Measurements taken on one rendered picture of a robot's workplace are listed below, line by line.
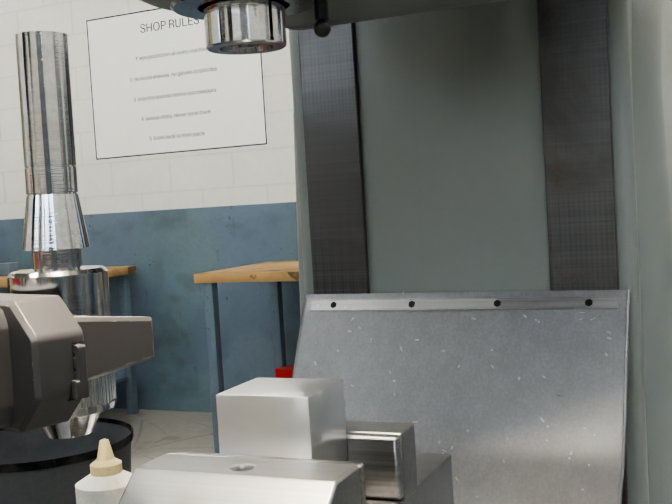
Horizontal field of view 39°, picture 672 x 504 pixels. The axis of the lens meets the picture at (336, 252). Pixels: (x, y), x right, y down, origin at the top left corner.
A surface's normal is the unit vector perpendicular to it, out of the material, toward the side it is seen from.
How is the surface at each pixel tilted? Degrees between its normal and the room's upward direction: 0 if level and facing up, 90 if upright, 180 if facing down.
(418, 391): 63
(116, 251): 90
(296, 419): 90
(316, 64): 90
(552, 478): 46
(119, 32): 90
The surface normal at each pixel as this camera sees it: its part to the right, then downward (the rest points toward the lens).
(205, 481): -0.29, -0.72
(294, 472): -0.06, -1.00
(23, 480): 0.13, 0.11
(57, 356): 0.77, -0.01
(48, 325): 0.50, -0.72
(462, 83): -0.42, 0.07
